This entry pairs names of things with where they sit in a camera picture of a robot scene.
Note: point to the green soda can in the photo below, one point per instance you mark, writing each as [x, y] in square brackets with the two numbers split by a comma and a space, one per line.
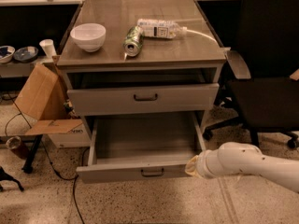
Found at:
[133, 41]

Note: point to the white paper cup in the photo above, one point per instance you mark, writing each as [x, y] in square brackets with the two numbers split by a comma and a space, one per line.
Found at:
[48, 47]

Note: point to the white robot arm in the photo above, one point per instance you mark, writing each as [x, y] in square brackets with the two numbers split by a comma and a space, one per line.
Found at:
[234, 158]

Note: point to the black office chair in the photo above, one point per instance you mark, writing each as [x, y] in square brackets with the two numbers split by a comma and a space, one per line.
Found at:
[260, 77]

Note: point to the low grey side shelf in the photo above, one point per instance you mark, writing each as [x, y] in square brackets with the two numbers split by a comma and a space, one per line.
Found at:
[16, 69]

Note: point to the grey drawer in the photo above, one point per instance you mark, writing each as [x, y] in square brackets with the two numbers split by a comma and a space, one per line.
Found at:
[142, 146]
[113, 93]

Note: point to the black stand leg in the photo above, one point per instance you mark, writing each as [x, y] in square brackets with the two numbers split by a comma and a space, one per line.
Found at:
[27, 167]

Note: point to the grey drawer cabinet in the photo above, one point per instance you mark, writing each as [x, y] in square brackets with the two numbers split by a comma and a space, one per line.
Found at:
[196, 52]

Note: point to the blue white small bowl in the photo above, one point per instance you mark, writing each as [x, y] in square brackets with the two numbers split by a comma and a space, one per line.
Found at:
[6, 54]

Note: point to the clear plastic water bottle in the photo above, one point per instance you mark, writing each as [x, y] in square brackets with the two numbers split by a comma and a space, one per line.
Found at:
[161, 29]

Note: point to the brown cup on floor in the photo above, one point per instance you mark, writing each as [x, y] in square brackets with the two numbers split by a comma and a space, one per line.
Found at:
[16, 145]

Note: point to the black object at left edge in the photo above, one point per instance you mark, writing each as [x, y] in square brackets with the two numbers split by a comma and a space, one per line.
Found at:
[6, 177]

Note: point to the open cardboard box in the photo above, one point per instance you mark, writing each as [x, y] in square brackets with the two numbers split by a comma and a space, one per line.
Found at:
[43, 98]

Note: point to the grey top drawer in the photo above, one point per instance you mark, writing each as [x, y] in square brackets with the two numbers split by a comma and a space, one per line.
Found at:
[113, 93]

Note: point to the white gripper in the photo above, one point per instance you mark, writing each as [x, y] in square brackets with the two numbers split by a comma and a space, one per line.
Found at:
[203, 164]

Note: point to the white ceramic bowl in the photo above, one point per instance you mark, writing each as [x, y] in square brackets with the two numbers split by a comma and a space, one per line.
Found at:
[89, 36]

